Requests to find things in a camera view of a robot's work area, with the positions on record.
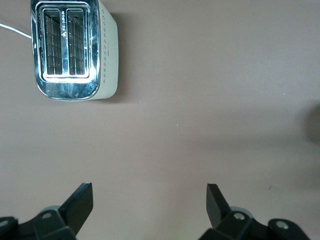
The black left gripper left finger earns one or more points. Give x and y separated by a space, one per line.
62 220

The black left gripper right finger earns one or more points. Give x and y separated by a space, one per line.
240 222

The brown table mat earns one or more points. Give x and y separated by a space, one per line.
190 112

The beige chrome two-slot toaster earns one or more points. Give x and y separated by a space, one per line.
72 50

